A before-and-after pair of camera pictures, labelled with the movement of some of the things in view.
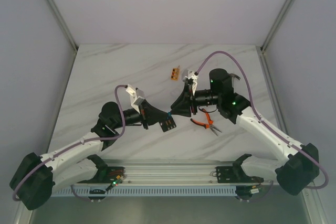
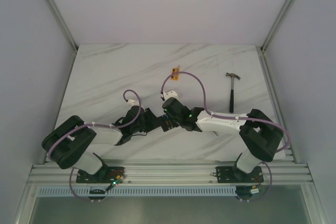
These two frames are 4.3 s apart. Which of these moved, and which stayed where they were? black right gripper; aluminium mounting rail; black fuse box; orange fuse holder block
Moved: black right gripper
Stayed: black fuse box; orange fuse holder block; aluminium mounting rail
